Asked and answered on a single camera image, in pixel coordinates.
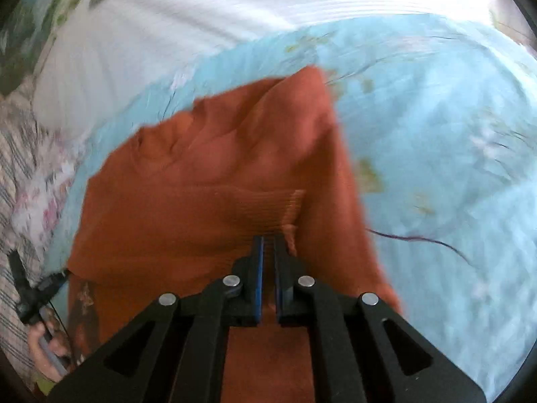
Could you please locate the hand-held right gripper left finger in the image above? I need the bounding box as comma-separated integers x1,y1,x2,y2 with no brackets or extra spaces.
44,235,265,403

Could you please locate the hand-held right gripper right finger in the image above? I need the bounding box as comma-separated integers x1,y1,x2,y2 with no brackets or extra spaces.
274,234,491,403

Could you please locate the orange knit sweater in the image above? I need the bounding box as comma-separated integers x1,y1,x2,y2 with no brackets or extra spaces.
65,65,404,403

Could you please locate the person's left hand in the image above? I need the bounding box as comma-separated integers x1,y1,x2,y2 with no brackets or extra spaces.
27,315,75,384

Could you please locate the plaid floral quilt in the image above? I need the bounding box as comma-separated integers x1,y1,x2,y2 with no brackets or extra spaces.
0,78,87,387

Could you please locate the light blue floral bedsheet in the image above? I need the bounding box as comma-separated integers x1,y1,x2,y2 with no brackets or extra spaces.
42,12,537,403

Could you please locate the green leaf print cloth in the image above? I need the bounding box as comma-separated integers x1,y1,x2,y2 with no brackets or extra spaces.
0,0,141,97

